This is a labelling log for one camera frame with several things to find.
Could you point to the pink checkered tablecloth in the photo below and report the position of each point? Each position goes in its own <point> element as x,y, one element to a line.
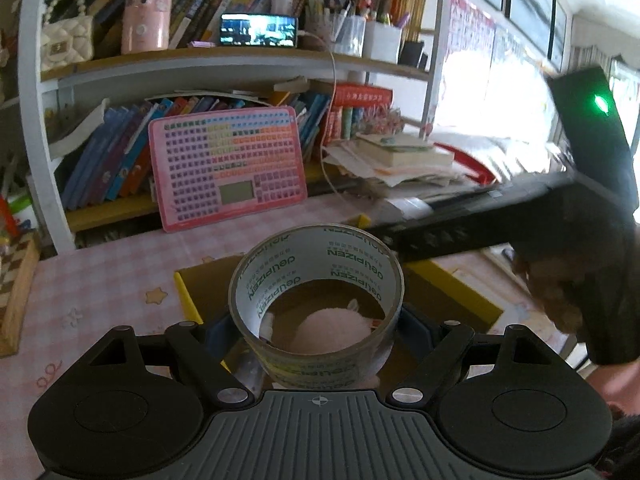
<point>77,297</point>

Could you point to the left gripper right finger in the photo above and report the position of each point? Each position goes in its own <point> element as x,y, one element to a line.
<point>440,351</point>

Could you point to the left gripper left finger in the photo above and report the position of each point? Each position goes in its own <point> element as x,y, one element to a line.
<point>200,350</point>

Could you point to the white bookshelf frame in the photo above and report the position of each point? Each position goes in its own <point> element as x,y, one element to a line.
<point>74,88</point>

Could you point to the pink learning tablet board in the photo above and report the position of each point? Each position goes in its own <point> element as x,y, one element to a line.
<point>224,164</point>

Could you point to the person's right hand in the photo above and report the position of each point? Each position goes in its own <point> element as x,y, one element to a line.
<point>544,279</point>

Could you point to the white quilted pearl handbag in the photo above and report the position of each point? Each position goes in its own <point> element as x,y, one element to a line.
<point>66,42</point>

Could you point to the smartphone on shelf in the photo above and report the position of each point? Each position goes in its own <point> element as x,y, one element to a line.
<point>258,30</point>

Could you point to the pink plush pig toy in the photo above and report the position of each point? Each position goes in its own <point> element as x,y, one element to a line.
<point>330,330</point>

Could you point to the clear spray bottle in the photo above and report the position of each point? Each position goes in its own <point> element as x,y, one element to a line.
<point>250,371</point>

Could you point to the yellow cardboard box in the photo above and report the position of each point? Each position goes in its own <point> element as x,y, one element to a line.
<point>429,289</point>

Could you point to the pink cylindrical container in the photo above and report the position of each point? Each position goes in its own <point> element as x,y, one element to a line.
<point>145,26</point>

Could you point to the red box on shelf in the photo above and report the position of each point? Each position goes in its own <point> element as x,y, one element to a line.
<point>361,95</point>

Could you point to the white pen holder cup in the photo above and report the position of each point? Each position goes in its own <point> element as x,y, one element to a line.
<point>381,42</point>

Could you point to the clear packing tape roll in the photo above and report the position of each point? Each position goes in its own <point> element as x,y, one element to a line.
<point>302,270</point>

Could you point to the stack of papers and books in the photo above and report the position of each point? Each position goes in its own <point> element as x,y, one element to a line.
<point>406,166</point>

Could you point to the wooden chess board box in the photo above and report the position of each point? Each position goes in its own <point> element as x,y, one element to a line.
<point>18,266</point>

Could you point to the row of blue books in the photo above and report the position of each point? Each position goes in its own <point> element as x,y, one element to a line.
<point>115,161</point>

